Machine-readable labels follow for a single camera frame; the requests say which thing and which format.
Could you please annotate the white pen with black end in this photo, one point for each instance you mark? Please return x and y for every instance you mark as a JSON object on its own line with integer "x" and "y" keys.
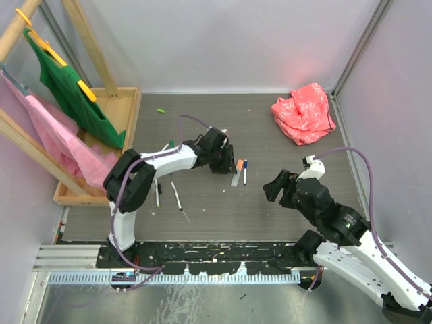
{"x": 177, "y": 197}

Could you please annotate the green cloth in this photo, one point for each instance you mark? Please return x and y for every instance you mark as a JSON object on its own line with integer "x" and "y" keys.
{"x": 62, "y": 83}

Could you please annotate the grey highlighter with orange tip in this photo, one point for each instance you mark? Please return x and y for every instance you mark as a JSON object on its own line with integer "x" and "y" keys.
{"x": 236, "y": 178}

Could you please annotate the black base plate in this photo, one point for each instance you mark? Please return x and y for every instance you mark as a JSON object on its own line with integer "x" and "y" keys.
{"x": 217, "y": 258}

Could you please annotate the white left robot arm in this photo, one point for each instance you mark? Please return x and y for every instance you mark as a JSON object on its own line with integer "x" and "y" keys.
{"x": 129, "y": 182}

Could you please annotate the orange highlighter cap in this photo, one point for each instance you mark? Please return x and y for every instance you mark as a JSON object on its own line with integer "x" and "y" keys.
{"x": 240, "y": 164}

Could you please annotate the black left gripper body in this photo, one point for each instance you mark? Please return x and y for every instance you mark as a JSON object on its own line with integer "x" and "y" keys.
{"x": 212, "y": 152}

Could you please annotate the grey slotted cable duct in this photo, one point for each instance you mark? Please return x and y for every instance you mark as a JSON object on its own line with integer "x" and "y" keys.
{"x": 107, "y": 277}

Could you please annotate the pink cloth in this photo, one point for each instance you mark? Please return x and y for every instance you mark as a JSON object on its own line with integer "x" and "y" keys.
{"x": 59, "y": 136}

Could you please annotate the white marker with blue end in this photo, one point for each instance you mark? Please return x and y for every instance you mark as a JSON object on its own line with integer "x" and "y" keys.
{"x": 245, "y": 176}

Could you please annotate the coral patterned cloth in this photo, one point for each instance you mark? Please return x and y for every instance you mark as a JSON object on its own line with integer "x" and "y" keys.
{"x": 304, "y": 117}

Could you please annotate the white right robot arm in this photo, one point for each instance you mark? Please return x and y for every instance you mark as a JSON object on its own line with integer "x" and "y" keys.
{"x": 343, "y": 242}

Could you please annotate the wooden rack frame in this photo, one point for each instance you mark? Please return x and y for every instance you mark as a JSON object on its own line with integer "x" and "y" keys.
{"x": 33, "y": 147}

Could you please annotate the wooden rack base tray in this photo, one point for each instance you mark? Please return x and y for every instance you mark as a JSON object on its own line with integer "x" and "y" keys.
{"x": 122, "y": 111}

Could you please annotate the aluminium frame post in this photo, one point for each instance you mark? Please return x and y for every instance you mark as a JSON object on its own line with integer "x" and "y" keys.
{"x": 365, "y": 38}

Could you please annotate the white marker with green end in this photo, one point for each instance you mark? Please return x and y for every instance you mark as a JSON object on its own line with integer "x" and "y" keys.
{"x": 165, "y": 147}

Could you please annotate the white pen with lime end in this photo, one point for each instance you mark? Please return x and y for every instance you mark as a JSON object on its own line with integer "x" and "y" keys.
{"x": 157, "y": 193}

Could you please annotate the yellow clothes hanger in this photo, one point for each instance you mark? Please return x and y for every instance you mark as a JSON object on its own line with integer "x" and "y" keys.
{"x": 45, "y": 46}

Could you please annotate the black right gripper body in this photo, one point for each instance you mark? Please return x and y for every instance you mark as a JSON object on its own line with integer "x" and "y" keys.
{"x": 312, "y": 217}

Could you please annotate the blue-grey clothes hanger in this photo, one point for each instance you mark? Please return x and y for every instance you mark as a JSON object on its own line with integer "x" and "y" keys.
{"x": 23, "y": 89}

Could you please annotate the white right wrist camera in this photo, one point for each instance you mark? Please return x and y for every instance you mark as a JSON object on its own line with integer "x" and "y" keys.
{"x": 313, "y": 168}

